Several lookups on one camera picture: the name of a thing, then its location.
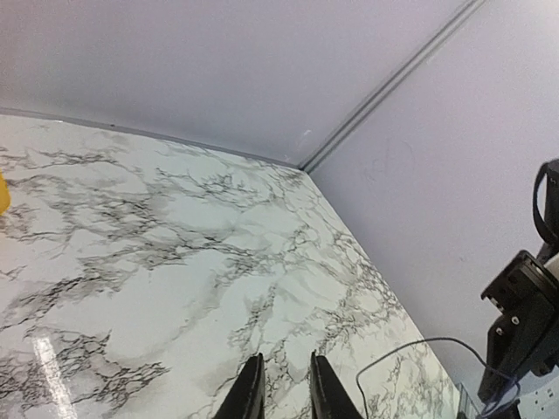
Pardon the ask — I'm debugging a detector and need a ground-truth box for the purple cable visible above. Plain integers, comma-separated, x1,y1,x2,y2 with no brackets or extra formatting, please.
355,336,523,416

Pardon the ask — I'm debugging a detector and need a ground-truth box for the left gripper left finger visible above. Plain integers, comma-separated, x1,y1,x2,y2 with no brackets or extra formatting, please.
214,353,266,419

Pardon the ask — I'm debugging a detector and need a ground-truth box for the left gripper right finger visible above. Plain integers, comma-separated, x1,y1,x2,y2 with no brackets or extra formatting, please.
310,351,362,419

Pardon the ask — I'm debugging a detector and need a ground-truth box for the right corner aluminium post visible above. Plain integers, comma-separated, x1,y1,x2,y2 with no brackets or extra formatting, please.
297,0,487,175

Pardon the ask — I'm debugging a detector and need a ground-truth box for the back aluminium rail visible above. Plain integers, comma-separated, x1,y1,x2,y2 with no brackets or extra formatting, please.
1,106,300,170

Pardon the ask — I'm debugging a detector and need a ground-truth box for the yellow bin far right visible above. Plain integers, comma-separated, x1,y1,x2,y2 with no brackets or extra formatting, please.
0,173,11,215

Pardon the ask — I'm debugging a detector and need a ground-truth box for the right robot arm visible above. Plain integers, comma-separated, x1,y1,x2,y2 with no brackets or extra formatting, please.
478,160,558,402

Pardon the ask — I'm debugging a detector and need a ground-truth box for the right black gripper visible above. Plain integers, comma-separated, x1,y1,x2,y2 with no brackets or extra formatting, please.
478,251,558,400

